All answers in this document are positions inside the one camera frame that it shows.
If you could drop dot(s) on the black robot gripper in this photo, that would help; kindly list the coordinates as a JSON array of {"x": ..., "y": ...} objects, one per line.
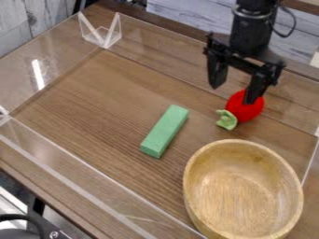
[{"x": 223, "y": 56}]

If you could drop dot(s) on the red plush strawberry toy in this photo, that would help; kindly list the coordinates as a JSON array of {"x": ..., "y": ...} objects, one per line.
[{"x": 237, "y": 112}]

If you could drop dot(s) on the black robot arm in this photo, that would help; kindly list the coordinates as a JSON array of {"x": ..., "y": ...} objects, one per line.
[{"x": 245, "y": 50}]

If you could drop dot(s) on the green rectangular block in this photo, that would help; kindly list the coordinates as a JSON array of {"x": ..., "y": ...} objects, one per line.
[{"x": 164, "y": 131}]

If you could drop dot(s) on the wooden bowl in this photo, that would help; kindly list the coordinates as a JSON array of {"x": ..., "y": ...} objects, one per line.
[{"x": 241, "y": 192}]

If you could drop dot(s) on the clear acrylic enclosure wall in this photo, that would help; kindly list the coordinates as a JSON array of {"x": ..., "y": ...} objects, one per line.
[{"x": 82, "y": 92}]

